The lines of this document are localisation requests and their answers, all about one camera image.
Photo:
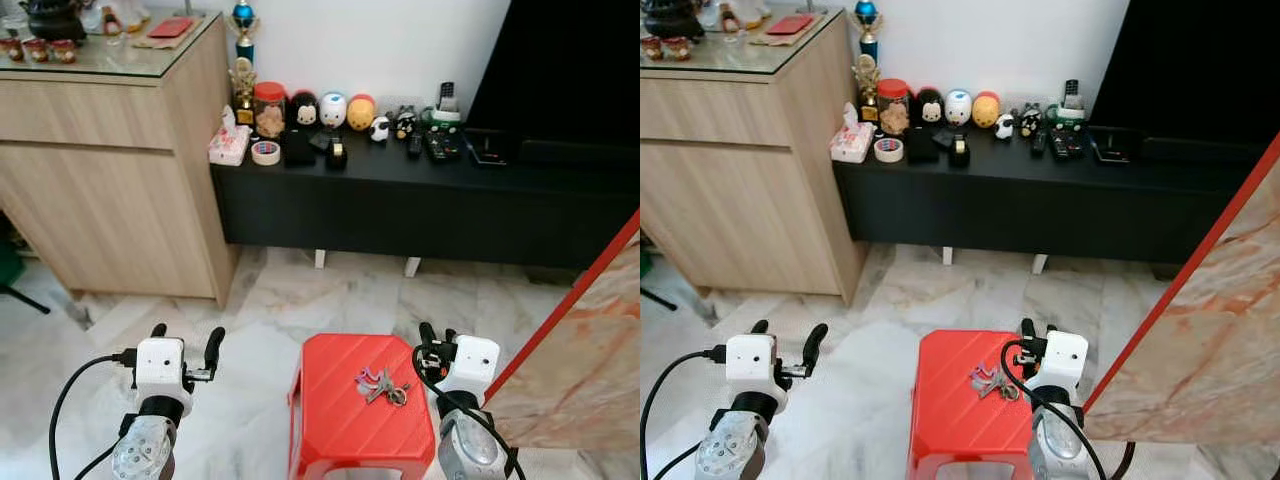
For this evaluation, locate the bunch of metal keys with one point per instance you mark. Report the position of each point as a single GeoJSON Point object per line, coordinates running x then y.
{"type": "Point", "coordinates": [380, 385]}
{"type": "Point", "coordinates": [992, 380]}

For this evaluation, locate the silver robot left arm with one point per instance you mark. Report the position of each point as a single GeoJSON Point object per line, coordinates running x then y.
{"type": "Point", "coordinates": [733, 446]}
{"type": "Point", "coordinates": [145, 448]}

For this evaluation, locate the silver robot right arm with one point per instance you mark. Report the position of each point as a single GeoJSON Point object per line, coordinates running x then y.
{"type": "Point", "coordinates": [470, 448]}
{"type": "Point", "coordinates": [1062, 445]}

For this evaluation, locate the red plastic stool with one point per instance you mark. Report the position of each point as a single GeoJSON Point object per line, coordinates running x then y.
{"type": "Point", "coordinates": [955, 425]}
{"type": "Point", "coordinates": [345, 420]}

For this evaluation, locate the black floor stand leg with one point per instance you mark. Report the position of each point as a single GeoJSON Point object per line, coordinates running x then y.
{"type": "Point", "coordinates": [25, 298]}
{"type": "Point", "coordinates": [657, 298]}

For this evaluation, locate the black low TV console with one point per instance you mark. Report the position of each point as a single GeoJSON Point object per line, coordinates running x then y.
{"type": "Point", "coordinates": [1040, 205]}
{"type": "Point", "coordinates": [420, 210]}

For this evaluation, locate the green plastic object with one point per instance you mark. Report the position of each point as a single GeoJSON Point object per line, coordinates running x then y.
{"type": "Point", "coordinates": [8, 265]}
{"type": "Point", "coordinates": [645, 263]}

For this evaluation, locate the marble table with red edge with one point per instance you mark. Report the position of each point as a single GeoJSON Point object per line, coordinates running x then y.
{"type": "Point", "coordinates": [580, 370]}
{"type": "Point", "coordinates": [1200, 330]}

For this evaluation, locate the light wooden cabinet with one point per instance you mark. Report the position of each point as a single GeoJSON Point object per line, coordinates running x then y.
{"type": "Point", "coordinates": [740, 180]}
{"type": "Point", "coordinates": [100, 180]}

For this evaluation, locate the slim black remote control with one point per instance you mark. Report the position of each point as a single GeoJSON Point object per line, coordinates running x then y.
{"type": "Point", "coordinates": [1039, 143]}
{"type": "Point", "coordinates": [415, 146]}

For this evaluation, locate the wide black remote control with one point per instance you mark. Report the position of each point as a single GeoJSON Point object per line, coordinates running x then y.
{"type": "Point", "coordinates": [1068, 143]}
{"type": "Point", "coordinates": [443, 146]}

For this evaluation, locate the black tape dispenser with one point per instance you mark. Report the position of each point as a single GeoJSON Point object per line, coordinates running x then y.
{"type": "Point", "coordinates": [959, 150]}
{"type": "Point", "coordinates": [336, 153]}

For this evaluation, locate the white tape roll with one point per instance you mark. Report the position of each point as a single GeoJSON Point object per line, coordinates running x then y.
{"type": "Point", "coordinates": [888, 150]}
{"type": "Point", "coordinates": [265, 153]}

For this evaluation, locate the pink white tissue box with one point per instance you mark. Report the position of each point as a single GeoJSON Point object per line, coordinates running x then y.
{"type": "Point", "coordinates": [852, 143]}
{"type": "Point", "coordinates": [229, 145]}

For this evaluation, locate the small panda toy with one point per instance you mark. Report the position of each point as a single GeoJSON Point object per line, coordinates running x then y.
{"type": "Point", "coordinates": [1005, 126]}
{"type": "Point", "coordinates": [379, 129]}

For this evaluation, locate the black wallet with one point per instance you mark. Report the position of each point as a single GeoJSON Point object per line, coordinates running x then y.
{"type": "Point", "coordinates": [299, 148]}
{"type": "Point", "coordinates": [921, 146]}

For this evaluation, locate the orange round toy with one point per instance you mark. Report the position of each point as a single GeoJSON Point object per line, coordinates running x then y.
{"type": "Point", "coordinates": [361, 113]}
{"type": "Point", "coordinates": [986, 110]}

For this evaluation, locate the white round toy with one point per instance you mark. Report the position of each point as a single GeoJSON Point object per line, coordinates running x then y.
{"type": "Point", "coordinates": [958, 107]}
{"type": "Point", "coordinates": [333, 110]}

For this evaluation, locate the clear jar with red lid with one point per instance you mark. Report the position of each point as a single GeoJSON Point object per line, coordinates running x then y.
{"type": "Point", "coordinates": [269, 112]}
{"type": "Point", "coordinates": [893, 108]}

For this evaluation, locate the black round mouse toy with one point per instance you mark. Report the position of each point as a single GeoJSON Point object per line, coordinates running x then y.
{"type": "Point", "coordinates": [304, 110]}
{"type": "Point", "coordinates": [930, 106]}

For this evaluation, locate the small gold trophy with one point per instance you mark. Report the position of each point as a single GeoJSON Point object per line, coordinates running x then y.
{"type": "Point", "coordinates": [242, 95]}
{"type": "Point", "coordinates": [866, 90]}

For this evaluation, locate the wooden tray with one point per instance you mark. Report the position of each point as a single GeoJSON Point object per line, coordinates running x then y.
{"type": "Point", "coordinates": [150, 43]}
{"type": "Point", "coordinates": [765, 40]}

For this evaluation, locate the small red cup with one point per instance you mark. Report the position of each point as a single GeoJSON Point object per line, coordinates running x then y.
{"type": "Point", "coordinates": [652, 48]}
{"type": "Point", "coordinates": [36, 50]}
{"type": "Point", "coordinates": [63, 52]}
{"type": "Point", "coordinates": [678, 49]}
{"type": "Point", "coordinates": [10, 49]}

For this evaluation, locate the black television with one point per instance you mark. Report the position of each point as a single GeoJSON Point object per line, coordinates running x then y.
{"type": "Point", "coordinates": [570, 70]}
{"type": "Point", "coordinates": [1190, 70]}

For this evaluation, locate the red book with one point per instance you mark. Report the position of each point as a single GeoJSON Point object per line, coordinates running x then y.
{"type": "Point", "coordinates": [172, 28]}
{"type": "Point", "coordinates": [791, 25]}

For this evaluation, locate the small figurine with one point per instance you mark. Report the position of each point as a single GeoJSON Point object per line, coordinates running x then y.
{"type": "Point", "coordinates": [112, 20]}
{"type": "Point", "coordinates": [730, 18]}

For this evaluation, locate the black teapot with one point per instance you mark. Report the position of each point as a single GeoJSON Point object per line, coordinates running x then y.
{"type": "Point", "coordinates": [672, 18]}
{"type": "Point", "coordinates": [55, 20]}

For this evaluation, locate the trophy with blue ball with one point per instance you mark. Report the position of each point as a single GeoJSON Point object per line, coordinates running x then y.
{"type": "Point", "coordinates": [867, 18]}
{"type": "Point", "coordinates": [244, 20]}

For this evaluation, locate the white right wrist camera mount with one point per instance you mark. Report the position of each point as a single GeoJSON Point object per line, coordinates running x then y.
{"type": "Point", "coordinates": [476, 362]}
{"type": "Point", "coordinates": [1063, 358]}

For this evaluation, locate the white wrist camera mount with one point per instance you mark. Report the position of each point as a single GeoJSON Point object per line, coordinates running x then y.
{"type": "Point", "coordinates": [161, 368]}
{"type": "Point", "coordinates": [749, 362]}
{"type": "Point", "coordinates": [476, 362]}
{"type": "Point", "coordinates": [1063, 358]}

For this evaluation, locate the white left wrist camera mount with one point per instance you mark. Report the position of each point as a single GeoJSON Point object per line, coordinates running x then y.
{"type": "Point", "coordinates": [161, 368]}
{"type": "Point", "coordinates": [749, 362]}

